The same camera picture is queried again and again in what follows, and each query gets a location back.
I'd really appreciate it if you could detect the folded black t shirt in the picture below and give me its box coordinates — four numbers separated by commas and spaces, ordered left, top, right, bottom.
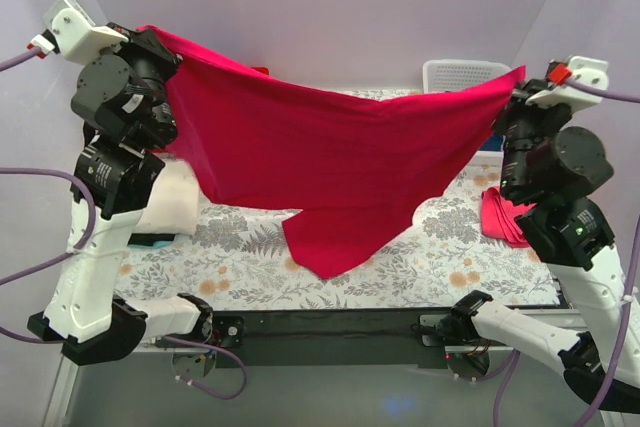
128, 233, 175, 248

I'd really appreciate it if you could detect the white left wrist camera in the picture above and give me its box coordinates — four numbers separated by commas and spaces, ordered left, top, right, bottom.
27, 0, 129, 65

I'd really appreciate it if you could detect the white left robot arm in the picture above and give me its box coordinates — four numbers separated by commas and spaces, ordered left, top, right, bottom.
27, 23, 213, 366

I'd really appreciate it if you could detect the white plastic laundry basket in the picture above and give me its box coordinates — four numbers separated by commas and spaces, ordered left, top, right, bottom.
422, 59, 511, 94

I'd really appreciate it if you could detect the folded white t shirt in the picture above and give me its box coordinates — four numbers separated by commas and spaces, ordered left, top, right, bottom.
133, 157, 200, 236

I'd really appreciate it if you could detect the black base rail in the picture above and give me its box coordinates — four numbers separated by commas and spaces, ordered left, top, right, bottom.
213, 308, 448, 369

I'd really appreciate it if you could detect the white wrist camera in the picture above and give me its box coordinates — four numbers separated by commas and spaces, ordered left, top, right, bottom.
27, 0, 129, 65
525, 56, 609, 113

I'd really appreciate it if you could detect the crimson red t shirt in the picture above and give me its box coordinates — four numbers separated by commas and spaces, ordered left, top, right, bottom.
158, 30, 526, 279

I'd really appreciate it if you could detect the red plastic tray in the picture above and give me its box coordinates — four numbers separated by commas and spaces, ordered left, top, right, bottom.
253, 66, 270, 76

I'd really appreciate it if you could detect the folded pink t shirt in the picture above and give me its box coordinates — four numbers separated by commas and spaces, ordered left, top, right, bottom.
480, 186, 532, 248

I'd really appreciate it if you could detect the floral patterned table mat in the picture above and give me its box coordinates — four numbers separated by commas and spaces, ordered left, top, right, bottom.
117, 152, 561, 310

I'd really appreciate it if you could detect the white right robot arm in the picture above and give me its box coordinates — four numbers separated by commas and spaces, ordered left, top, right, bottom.
438, 79, 639, 414

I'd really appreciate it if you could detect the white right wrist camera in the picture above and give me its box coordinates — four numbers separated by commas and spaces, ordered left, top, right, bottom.
525, 56, 609, 113

